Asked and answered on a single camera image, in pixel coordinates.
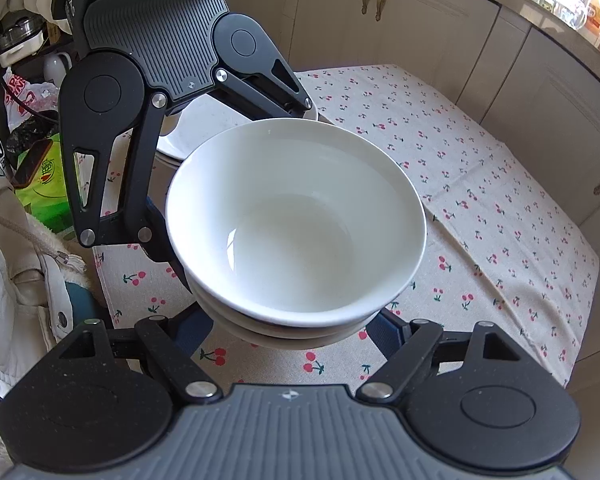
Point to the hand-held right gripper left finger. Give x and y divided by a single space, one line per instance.
197 330

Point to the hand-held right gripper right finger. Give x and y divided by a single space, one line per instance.
380 334

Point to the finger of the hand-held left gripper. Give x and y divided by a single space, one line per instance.
156 245
280 105

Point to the deep white fruit-print plate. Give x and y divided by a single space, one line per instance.
205 120

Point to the plain white bowl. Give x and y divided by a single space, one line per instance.
290 333
295 220

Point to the white bowl pink floral print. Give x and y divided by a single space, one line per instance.
290 344

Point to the teal cloth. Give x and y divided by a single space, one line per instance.
80 300

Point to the white kettle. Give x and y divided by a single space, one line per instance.
57 66

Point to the green plastic bag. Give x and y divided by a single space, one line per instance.
45 200

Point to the steel pot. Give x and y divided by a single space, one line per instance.
17 30

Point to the red-print plastic bag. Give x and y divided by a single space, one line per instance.
25 97

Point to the smartphone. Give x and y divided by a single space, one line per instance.
32 162

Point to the cream fleece jacket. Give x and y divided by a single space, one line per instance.
10 285

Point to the cherry-print tablecloth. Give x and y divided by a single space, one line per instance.
480 210

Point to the black plastic bag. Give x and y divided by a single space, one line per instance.
27 132

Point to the floral glass teapot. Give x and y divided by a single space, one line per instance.
552 2

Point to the clear glass pitcher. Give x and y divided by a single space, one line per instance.
572 12

